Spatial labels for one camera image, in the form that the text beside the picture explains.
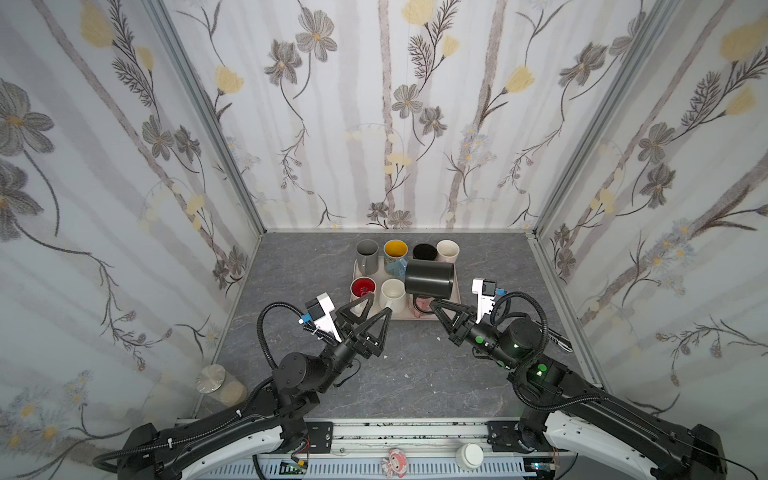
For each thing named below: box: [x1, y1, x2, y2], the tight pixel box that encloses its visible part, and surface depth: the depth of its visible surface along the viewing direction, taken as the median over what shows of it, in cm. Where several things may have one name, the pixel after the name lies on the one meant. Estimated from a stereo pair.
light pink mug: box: [436, 239, 460, 264], surface depth 106 cm
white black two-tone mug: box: [413, 243, 438, 260], surface depth 104 cm
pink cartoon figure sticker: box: [381, 448, 409, 478], surface depth 70 cm
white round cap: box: [455, 443, 484, 471], surface depth 65 cm
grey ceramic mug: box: [355, 239, 379, 277], surface depth 103 cm
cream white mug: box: [350, 276, 377, 303], surface depth 98 cm
